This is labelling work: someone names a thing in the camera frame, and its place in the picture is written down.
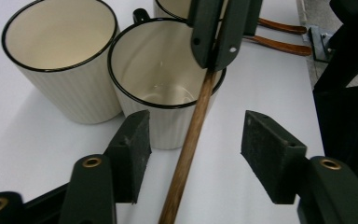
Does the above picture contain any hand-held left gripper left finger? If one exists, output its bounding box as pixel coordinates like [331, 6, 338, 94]
[103, 108, 153, 205]

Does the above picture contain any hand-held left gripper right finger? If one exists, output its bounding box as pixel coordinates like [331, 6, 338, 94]
[240, 109, 310, 205]

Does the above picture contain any cream ribbed mug black rim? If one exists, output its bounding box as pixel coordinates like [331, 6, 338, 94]
[153, 0, 197, 21]
[1, 0, 122, 125]
[106, 7, 227, 151]

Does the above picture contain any round wooden chopstick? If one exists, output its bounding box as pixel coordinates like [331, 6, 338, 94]
[158, 0, 230, 224]

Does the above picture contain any white table mat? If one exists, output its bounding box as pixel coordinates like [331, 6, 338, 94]
[0, 0, 325, 224]

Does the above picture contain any black angular frame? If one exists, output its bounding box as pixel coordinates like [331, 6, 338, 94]
[311, 0, 358, 200]

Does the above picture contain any grey metal bracket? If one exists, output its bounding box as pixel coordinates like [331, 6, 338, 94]
[302, 23, 337, 63]

